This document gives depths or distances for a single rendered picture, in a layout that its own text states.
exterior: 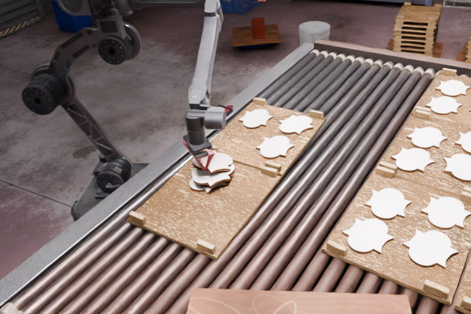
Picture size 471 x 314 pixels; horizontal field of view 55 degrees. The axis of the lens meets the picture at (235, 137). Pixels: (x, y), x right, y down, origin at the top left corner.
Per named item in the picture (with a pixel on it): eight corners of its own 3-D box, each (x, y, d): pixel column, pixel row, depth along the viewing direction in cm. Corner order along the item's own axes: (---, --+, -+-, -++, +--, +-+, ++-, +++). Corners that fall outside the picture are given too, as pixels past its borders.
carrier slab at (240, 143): (201, 153, 177) (200, 149, 176) (252, 104, 205) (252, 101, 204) (282, 177, 160) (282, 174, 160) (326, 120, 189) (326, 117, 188)
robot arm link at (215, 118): (197, 103, 154) (191, 88, 146) (230, 104, 152) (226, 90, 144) (190, 134, 148) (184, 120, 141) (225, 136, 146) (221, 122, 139)
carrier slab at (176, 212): (127, 222, 148) (127, 219, 147) (200, 154, 176) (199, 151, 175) (216, 261, 132) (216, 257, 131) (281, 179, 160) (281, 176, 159)
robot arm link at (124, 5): (112, -3, 183) (106, -13, 178) (136, -4, 181) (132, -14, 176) (106, 15, 178) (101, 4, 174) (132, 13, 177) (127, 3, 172)
